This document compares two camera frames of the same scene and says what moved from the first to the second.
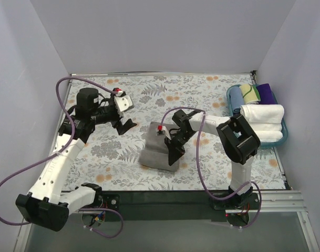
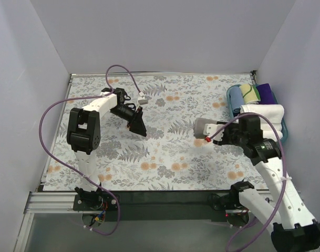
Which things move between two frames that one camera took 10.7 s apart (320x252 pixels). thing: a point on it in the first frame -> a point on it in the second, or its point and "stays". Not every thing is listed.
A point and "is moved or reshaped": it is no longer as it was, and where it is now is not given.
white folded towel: [266, 119] stays
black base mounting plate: [188, 207] stays
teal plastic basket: [228, 91] stays
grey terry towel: [155, 154] is moved or reshaped
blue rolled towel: [236, 98] stays
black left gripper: [117, 124] -> [135, 118]
